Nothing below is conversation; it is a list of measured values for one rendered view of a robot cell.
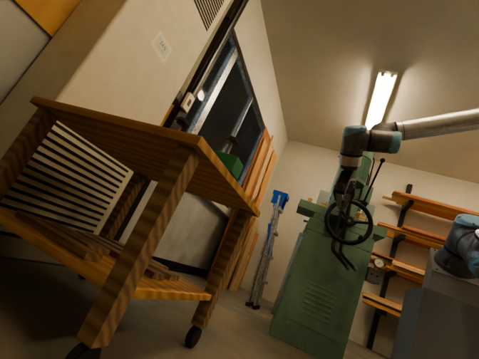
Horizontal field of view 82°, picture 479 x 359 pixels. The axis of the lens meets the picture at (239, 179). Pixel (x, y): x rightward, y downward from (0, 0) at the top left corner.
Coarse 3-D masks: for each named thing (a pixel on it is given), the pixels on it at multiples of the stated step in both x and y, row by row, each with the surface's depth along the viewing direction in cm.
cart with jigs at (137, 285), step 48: (96, 144) 105; (144, 144) 77; (192, 144) 60; (0, 192) 80; (192, 192) 118; (240, 192) 87; (48, 240) 69; (96, 240) 90; (144, 240) 56; (240, 240) 104; (144, 288) 62; (192, 288) 92; (96, 336) 51; (192, 336) 92
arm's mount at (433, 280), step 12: (432, 252) 147; (432, 264) 138; (432, 276) 134; (444, 276) 132; (456, 276) 131; (432, 288) 132; (444, 288) 130; (456, 288) 129; (468, 288) 127; (468, 300) 126
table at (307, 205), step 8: (304, 200) 197; (304, 208) 195; (312, 208) 194; (320, 208) 194; (312, 216) 205; (336, 216) 181; (360, 224) 186; (368, 224) 186; (376, 232) 183; (384, 232) 183; (376, 240) 195
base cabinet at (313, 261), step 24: (312, 240) 187; (312, 264) 181; (336, 264) 179; (360, 264) 178; (288, 288) 178; (312, 288) 176; (336, 288) 175; (360, 288) 173; (288, 312) 174; (312, 312) 172; (336, 312) 170; (288, 336) 169; (312, 336) 168; (336, 336) 166
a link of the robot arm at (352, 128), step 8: (344, 128) 115; (352, 128) 111; (360, 128) 110; (344, 136) 114; (352, 136) 112; (360, 136) 111; (368, 136) 110; (344, 144) 115; (352, 144) 112; (360, 144) 112; (344, 152) 115; (352, 152) 113; (360, 152) 114
